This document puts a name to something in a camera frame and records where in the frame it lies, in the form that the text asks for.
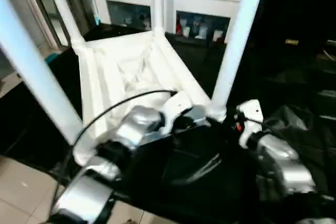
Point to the white plastic table top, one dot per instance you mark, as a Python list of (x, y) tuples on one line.
[(105, 77)]

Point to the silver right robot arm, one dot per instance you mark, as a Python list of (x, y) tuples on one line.
[(286, 155)]

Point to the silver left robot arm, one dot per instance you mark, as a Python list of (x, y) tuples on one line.
[(134, 127)]

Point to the black work mat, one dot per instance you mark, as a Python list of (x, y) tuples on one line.
[(210, 176)]

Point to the black cabinet with gold label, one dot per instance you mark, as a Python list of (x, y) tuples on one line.
[(296, 6)]

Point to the teal blue box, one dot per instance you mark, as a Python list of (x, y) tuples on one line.
[(51, 57)]

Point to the white sliding door frame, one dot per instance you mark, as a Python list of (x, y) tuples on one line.
[(42, 11)]

